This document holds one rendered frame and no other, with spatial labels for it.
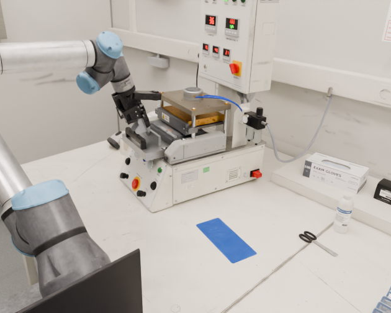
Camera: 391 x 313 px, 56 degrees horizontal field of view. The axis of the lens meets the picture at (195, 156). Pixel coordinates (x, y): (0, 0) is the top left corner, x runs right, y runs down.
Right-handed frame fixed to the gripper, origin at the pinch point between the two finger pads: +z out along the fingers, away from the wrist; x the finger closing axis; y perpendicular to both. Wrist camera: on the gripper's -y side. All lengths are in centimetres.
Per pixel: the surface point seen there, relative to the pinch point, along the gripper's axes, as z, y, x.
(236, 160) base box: 22.3, -24.8, 17.1
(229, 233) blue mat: 27.2, -0.7, 41.0
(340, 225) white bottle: 35, -33, 61
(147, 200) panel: 18.9, 14.2, 11.5
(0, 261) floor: 74, 90, -83
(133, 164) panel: 14.1, 9.3, -7.6
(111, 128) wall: 67, -18, -152
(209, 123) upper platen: 4.8, -21.1, 10.0
